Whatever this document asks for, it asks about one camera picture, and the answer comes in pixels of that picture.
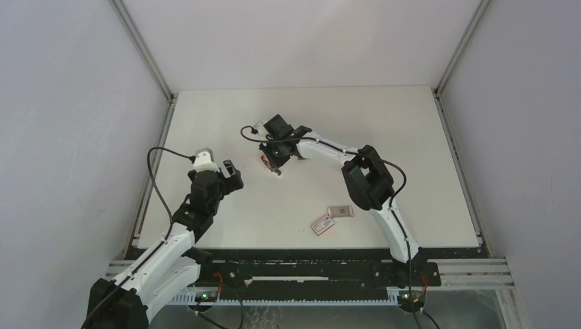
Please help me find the white slotted cable duct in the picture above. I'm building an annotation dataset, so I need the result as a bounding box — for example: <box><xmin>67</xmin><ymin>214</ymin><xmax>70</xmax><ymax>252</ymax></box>
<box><xmin>166</xmin><ymin>289</ymin><xmax>400</xmax><ymax>306</ymax></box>

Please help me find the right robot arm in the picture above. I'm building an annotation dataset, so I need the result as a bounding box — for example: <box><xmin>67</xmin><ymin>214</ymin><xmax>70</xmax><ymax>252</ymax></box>
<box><xmin>250</xmin><ymin>123</ymin><xmax>427</xmax><ymax>285</ymax></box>

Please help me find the staple box tray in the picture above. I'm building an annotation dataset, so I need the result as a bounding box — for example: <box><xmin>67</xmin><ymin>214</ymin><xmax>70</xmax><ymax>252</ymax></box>
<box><xmin>327</xmin><ymin>206</ymin><xmax>354</xmax><ymax>219</ymax></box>

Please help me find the red white staple box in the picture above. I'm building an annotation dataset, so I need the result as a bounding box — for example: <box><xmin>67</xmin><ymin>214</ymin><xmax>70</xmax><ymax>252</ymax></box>
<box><xmin>310</xmin><ymin>215</ymin><xmax>335</xmax><ymax>236</ymax></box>

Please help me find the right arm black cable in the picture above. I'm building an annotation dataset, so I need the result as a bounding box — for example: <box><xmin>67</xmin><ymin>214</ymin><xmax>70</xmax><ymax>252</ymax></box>
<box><xmin>240</xmin><ymin>125</ymin><xmax>425</xmax><ymax>329</ymax></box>

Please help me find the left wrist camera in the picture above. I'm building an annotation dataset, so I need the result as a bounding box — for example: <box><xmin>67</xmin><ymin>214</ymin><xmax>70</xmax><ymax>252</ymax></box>
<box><xmin>193</xmin><ymin>148</ymin><xmax>220</xmax><ymax>172</ymax></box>

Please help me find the circuit board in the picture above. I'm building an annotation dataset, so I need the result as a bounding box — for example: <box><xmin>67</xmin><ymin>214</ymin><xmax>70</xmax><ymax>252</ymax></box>
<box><xmin>397</xmin><ymin>291</ymin><xmax>427</xmax><ymax>308</ymax></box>
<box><xmin>193</xmin><ymin>292</ymin><xmax>219</xmax><ymax>305</ymax></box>

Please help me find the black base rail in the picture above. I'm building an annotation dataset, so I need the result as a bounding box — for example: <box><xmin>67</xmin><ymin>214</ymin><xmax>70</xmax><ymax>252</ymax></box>
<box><xmin>171</xmin><ymin>247</ymin><xmax>442</xmax><ymax>302</ymax></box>

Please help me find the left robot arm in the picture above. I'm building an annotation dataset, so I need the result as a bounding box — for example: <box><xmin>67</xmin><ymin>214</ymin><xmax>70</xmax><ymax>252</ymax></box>
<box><xmin>82</xmin><ymin>156</ymin><xmax>243</xmax><ymax>328</ymax></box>

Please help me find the left circuit board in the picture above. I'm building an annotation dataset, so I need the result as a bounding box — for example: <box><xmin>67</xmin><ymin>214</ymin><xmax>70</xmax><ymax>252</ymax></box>
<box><xmin>193</xmin><ymin>292</ymin><xmax>219</xmax><ymax>305</ymax></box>

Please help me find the right circuit board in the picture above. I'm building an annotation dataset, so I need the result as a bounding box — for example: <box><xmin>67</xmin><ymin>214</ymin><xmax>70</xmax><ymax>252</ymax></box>
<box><xmin>397</xmin><ymin>291</ymin><xmax>427</xmax><ymax>308</ymax></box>

